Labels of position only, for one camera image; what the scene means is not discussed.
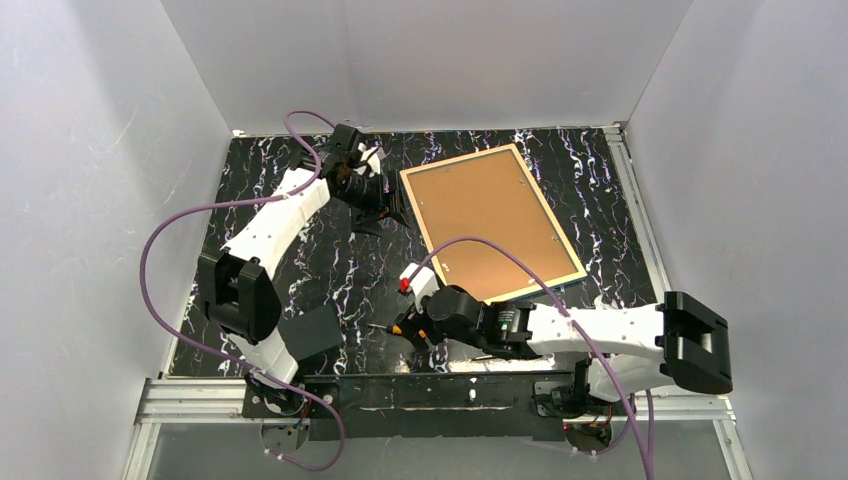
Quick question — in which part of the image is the yellow handled screwdriver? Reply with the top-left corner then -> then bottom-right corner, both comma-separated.
368,324 -> 404,336

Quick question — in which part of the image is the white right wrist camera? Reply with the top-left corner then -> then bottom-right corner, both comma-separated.
399,263 -> 440,313

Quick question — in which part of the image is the aluminium rail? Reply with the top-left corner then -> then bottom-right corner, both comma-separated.
122,380 -> 753,480
601,124 -> 671,302

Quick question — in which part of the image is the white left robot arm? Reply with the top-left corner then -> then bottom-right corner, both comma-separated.
198,167 -> 409,388

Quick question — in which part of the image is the aluminium right side rail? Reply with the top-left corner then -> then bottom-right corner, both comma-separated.
601,124 -> 671,302

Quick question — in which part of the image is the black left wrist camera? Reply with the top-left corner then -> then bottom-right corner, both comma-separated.
292,124 -> 383,179

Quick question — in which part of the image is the blue picture frame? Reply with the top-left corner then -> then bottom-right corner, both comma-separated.
401,144 -> 587,302

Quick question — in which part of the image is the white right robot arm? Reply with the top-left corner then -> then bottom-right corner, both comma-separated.
404,286 -> 733,402

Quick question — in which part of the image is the black right arm base motor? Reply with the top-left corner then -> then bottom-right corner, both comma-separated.
532,357 -> 614,422

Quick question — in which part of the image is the black square pad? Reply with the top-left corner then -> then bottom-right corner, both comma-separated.
277,305 -> 343,361

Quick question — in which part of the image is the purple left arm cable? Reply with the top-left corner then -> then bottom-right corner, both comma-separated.
138,109 -> 347,473

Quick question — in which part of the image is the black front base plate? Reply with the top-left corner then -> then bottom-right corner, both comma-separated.
241,372 -> 614,444

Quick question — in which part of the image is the aluminium front rail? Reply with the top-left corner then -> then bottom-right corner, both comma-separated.
122,380 -> 753,480

